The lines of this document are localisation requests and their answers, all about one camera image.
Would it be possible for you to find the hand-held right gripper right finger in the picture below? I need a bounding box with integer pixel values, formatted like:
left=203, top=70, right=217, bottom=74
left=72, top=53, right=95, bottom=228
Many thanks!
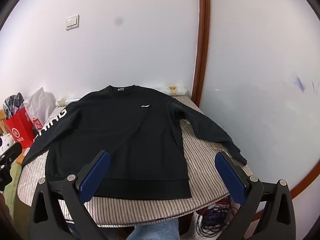
left=215, top=151, right=297, bottom=240

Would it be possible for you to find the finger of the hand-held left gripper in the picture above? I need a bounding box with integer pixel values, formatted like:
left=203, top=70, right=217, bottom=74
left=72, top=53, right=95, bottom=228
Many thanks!
left=0, top=142, right=23, bottom=167

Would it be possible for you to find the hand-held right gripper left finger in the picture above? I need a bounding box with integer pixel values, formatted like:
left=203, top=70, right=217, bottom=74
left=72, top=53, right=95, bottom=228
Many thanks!
left=28, top=150, right=111, bottom=240

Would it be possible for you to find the black sweatshirt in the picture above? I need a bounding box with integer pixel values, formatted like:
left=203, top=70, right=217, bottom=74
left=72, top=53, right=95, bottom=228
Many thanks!
left=21, top=85, right=248, bottom=200

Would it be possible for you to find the green cloth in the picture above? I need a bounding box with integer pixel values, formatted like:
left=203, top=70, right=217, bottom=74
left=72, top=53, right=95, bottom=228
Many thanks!
left=4, top=164, right=23, bottom=205

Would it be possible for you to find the white black-spotted plush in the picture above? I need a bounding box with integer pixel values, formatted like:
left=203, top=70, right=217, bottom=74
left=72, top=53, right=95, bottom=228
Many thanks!
left=0, top=133, right=13, bottom=153

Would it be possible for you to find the red paper shopping bag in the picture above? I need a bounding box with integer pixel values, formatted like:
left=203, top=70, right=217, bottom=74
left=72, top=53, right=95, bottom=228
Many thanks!
left=5, top=107, right=38, bottom=149

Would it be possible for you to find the striped bed mattress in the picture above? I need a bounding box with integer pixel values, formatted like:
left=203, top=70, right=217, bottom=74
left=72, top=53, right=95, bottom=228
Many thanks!
left=17, top=94, right=253, bottom=228

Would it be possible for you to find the plaid cloth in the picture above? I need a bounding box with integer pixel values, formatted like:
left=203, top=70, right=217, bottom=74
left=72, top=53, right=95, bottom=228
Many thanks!
left=3, top=92, right=25, bottom=119

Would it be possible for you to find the white plastic bag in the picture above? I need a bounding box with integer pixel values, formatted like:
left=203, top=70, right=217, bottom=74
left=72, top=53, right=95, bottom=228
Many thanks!
left=24, top=87, right=57, bottom=131

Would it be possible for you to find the person's blue jeans leg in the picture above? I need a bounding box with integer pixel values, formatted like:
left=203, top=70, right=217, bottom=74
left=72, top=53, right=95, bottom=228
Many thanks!
left=129, top=219, right=180, bottom=240

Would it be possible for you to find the white rolled sheet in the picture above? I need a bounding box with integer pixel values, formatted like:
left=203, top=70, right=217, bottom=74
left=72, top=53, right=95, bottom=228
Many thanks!
left=55, top=85, right=188, bottom=107

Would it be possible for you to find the tangle of black cables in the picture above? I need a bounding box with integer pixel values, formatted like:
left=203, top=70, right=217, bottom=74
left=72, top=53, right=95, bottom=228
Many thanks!
left=196, top=197, right=238, bottom=238

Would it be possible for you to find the white wall light switch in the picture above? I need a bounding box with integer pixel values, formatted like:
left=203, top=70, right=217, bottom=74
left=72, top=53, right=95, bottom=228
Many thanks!
left=65, top=14, right=80, bottom=31

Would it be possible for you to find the brown wooden door frame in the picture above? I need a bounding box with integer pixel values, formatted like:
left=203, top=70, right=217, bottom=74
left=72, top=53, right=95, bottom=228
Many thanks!
left=191, top=0, right=320, bottom=223

